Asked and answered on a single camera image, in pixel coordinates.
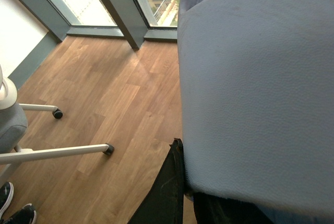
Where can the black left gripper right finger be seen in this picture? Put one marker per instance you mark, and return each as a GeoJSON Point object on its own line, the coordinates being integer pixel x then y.
{"type": "Point", "coordinates": [212, 209]}

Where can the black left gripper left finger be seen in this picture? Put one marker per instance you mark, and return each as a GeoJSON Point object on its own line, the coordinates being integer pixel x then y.
{"type": "Point", "coordinates": [165, 200]}

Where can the light blue slipper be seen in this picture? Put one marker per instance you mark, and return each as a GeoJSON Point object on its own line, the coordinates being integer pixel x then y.
{"type": "Point", "coordinates": [256, 81]}

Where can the black sneaker lower foot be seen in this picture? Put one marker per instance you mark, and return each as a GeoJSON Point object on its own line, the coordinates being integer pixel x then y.
{"type": "Point", "coordinates": [26, 215]}

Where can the black sneaker foot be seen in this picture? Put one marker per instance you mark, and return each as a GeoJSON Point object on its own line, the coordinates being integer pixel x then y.
{"type": "Point", "coordinates": [7, 193]}
{"type": "Point", "coordinates": [26, 215]}

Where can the white chair leg with caster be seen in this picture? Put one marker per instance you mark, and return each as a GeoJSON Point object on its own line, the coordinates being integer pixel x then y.
{"type": "Point", "coordinates": [57, 113]}

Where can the black sneaker upper foot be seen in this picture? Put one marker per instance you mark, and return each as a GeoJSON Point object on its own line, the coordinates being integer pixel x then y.
{"type": "Point", "coordinates": [7, 193]}

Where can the grey office chair seat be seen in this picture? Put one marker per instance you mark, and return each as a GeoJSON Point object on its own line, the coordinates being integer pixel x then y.
{"type": "Point", "coordinates": [13, 119]}

